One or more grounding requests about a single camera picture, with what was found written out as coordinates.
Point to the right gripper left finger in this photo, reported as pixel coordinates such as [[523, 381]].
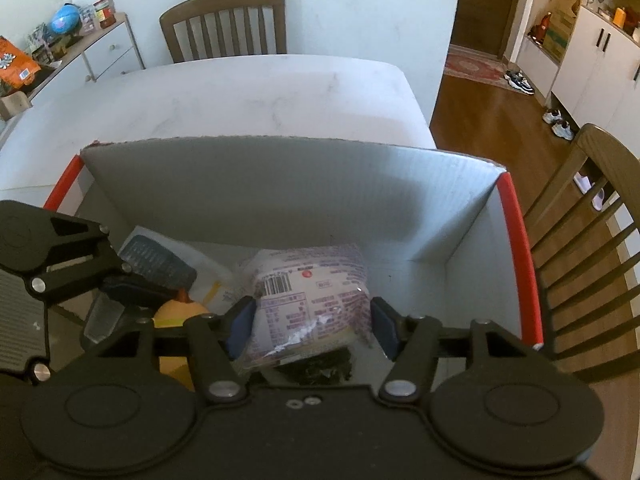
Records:
[[215, 342]]

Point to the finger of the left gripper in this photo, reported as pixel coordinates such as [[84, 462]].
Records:
[[89, 265], [120, 302]]

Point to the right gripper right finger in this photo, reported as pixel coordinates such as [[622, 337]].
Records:
[[412, 344]]

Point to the white patterned plastic bag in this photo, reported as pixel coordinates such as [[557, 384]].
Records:
[[177, 265]]

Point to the pink white snack packet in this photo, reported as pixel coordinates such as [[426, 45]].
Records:
[[309, 301]]

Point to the red cardboard box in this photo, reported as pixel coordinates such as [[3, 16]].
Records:
[[441, 234]]

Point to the orange snack bag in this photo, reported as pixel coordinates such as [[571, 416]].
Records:
[[17, 69]]

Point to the wooden chair beside box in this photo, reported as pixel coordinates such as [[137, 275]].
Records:
[[583, 226]]

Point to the white side cabinet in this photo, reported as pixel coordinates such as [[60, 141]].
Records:
[[102, 55]]

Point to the blue globe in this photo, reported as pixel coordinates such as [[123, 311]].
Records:
[[66, 21]]

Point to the red lidded sauce jar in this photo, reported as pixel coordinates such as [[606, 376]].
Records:
[[105, 13]]

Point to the wooden chair at far side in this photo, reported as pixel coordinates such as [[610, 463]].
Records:
[[199, 29]]

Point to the brown door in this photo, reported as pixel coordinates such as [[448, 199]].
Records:
[[483, 25]]

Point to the wall cabinet shelving unit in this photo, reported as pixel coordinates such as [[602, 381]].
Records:
[[583, 56]]

